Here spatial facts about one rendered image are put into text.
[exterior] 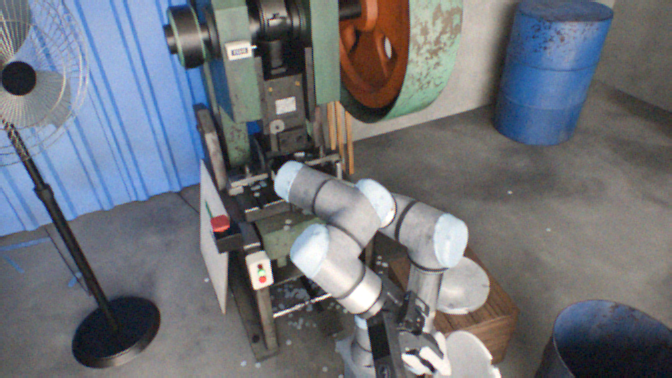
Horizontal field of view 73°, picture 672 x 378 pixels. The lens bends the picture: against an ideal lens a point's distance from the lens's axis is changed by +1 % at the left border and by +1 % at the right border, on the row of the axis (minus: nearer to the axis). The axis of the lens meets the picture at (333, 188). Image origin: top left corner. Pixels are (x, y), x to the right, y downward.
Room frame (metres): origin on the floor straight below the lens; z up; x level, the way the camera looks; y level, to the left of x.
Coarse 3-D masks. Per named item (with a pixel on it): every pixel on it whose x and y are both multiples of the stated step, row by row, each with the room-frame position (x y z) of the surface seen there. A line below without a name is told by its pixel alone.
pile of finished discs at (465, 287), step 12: (468, 264) 1.30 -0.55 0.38; (444, 276) 1.24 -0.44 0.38; (456, 276) 1.24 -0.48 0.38; (468, 276) 1.24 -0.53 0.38; (480, 276) 1.24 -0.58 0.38; (444, 288) 1.18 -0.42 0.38; (456, 288) 1.17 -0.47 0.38; (468, 288) 1.18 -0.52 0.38; (480, 288) 1.17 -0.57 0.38; (444, 300) 1.12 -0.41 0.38; (456, 300) 1.12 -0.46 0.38; (468, 300) 1.12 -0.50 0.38; (480, 300) 1.12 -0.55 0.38; (456, 312) 1.08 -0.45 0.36; (468, 312) 1.08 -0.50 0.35
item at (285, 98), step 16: (288, 64) 1.58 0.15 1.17; (272, 80) 1.45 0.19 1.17; (288, 80) 1.47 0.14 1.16; (272, 96) 1.45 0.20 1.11; (288, 96) 1.47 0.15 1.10; (304, 96) 1.50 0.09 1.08; (272, 112) 1.44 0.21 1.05; (288, 112) 1.47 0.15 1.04; (304, 112) 1.49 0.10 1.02; (272, 128) 1.43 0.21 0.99; (288, 128) 1.46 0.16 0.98; (304, 128) 1.49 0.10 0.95; (272, 144) 1.44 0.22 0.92; (288, 144) 1.43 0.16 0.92; (304, 144) 1.46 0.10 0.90
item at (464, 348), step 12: (456, 336) 0.52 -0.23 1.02; (468, 336) 0.55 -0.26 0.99; (456, 348) 0.50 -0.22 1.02; (468, 348) 0.52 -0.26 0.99; (480, 348) 0.54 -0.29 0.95; (456, 360) 0.48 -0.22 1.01; (468, 360) 0.50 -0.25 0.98; (480, 360) 0.52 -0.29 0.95; (456, 372) 0.46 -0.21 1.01; (468, 372) 0.48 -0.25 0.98; (480, 372) 0.50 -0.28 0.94; (492, 372) 0.52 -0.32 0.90
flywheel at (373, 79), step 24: (360, 0) 1.65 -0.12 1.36; (384, 0) 1.57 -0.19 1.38; (360, 24) 1.65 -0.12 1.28; (384, 24) 1.56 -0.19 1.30; (408, 24) 1.36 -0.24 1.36; (360, 48) 1.73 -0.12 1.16; (384, 48) 1.61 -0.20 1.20; (360, 72) 1.73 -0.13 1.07; (384, 72) 1.55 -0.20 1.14; (360, 96) 1.65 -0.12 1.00; (384, 96) 1.48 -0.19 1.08
